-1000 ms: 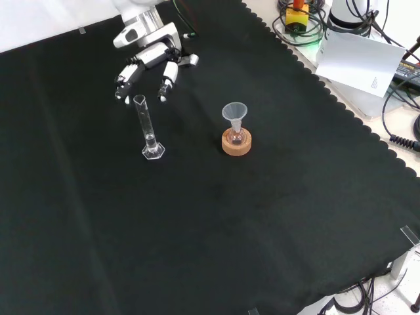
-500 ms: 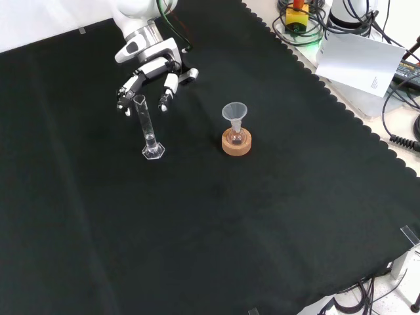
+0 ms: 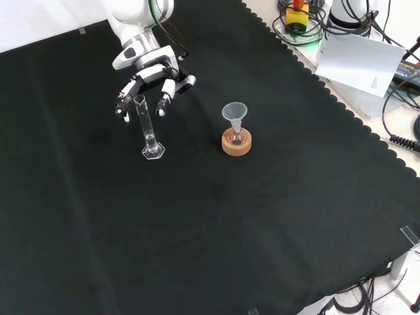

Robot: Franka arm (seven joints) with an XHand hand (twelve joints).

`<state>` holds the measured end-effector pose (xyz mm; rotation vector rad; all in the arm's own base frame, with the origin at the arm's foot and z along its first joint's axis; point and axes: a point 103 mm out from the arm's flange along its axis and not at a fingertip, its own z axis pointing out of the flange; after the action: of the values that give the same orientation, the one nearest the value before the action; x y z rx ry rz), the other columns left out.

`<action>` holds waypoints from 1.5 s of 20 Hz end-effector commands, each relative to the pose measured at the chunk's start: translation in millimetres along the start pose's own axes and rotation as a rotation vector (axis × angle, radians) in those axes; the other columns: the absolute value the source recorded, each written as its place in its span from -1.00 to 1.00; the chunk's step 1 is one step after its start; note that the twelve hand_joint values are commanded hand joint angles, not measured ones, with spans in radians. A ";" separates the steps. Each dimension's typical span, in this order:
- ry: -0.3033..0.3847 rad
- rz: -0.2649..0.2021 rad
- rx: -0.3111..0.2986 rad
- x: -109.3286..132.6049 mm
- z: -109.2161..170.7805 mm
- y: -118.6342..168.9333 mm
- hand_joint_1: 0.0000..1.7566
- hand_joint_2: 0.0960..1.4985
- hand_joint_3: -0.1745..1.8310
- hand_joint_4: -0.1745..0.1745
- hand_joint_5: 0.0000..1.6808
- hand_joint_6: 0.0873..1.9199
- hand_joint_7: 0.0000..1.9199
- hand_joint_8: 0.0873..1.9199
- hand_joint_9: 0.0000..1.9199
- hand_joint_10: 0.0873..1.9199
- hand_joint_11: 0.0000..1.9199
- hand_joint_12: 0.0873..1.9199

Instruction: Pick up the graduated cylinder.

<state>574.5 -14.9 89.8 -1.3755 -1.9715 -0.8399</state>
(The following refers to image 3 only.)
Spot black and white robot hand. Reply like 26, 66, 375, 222
112, 45, 180, 123

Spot clear glass graduated cylinder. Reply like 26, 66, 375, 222
133, 94, 166, 161

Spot clear plastic funnel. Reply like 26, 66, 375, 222
221, 102, 248, 133

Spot round-bottom glass flask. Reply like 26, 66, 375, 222
228, 121, 245, 146

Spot black bench cloth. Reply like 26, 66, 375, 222
0, 0, 420, 315

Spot yellow stop button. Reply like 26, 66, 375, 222
284, 0, 310, 34

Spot pale board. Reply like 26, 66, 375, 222
315, 31, 408, 98

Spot black power adapter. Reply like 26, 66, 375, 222
392, 60, 420, 83

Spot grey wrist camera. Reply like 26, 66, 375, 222
176, 74, 197, 95

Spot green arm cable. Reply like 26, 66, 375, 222
148, 0, 190, 60

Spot cork ring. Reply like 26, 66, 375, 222
221, 127, 253, 157

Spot black coiled cable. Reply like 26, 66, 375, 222
388, 133, 420, 152

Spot black floor cables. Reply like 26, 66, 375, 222
316, 277, 396, 315

